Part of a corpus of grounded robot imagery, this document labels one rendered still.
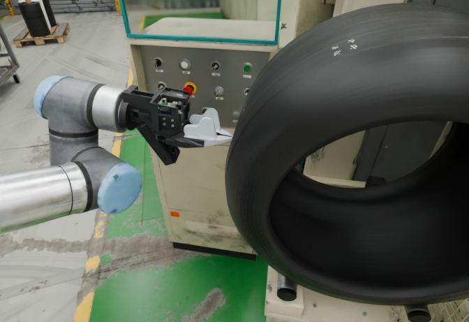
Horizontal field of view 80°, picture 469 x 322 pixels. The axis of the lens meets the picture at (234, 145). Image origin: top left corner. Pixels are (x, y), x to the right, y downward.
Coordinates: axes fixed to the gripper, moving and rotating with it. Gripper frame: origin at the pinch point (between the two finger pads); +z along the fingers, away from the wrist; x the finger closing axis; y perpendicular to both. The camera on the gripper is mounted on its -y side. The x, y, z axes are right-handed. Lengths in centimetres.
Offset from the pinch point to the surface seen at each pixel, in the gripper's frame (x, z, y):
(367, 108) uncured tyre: -12.0, 18.3, 17.5
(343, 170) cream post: 25.6, 33.9, -20.9
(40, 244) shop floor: 41, -114, -138
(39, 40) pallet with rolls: 426, -424, -168
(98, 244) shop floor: 47, -78, -134
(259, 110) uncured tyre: -7.4, 5.4, 12.0
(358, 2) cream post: 25.6, 21.5, 24.0
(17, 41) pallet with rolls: 409, -454, -170
